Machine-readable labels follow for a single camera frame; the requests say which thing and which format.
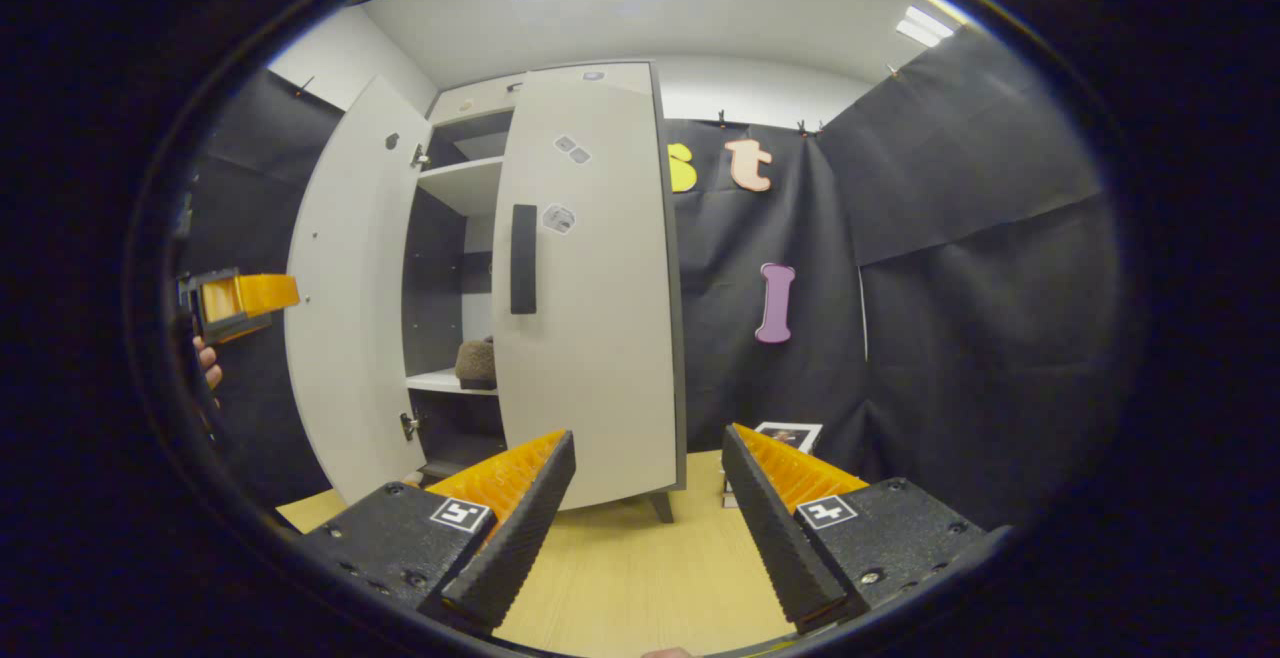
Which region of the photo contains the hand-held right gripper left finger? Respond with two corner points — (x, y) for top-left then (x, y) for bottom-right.
(300, 429), (577, 634)

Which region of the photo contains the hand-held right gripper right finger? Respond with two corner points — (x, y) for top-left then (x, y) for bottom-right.
(722, 423), (986, 634)

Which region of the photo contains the white cabinet door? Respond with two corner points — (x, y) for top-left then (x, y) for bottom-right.
(285, 75), (433, 506)
(492, 63), (686, 511)

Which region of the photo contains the brown fuzzy shoe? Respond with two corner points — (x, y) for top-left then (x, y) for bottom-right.
(455, 338), (498, 391)

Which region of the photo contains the white shoe cabinet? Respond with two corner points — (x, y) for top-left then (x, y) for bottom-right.
(400, 60), (691, 524)

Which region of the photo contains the small ceiling light panel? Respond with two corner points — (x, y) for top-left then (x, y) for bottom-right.
(895, 6), (956, 49)

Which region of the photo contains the black door handle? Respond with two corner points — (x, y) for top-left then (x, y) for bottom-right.
(510, 204), (538, 315)

